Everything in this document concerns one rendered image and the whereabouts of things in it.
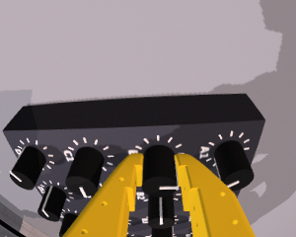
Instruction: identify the black knob box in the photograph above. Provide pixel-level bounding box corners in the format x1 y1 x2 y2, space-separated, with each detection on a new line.
2 94 265 237

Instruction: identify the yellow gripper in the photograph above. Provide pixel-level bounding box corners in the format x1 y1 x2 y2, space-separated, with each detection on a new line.
62 153 256 237

